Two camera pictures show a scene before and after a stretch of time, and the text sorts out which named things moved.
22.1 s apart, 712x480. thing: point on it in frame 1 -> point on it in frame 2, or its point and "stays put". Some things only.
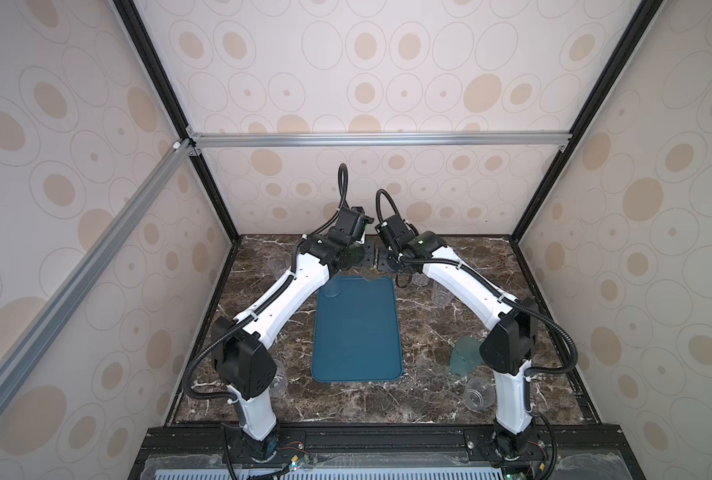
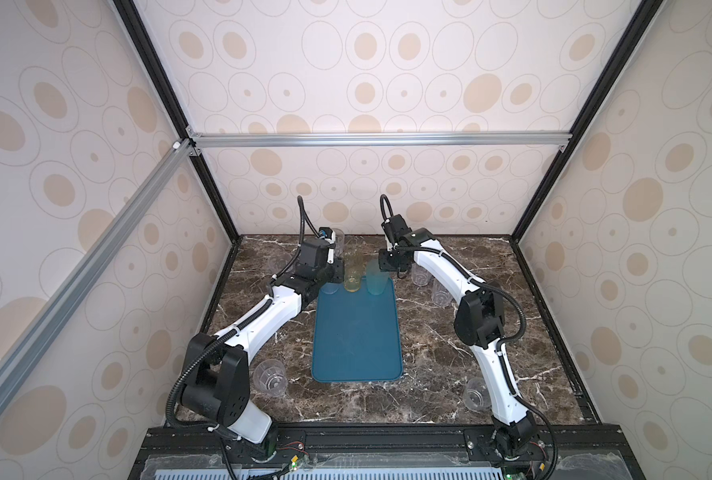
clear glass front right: [479, 394] stays put
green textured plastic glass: [465, 356] -> [376, 279]
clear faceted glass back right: [420, 279] stays put
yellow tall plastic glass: [369, 272] -> [353, 266]
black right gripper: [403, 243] stays put
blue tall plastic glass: [332, 288] stays put
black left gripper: [363, 245] -> [337, 264]
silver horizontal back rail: [381, 141] stays put
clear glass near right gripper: [440, 297] stays put
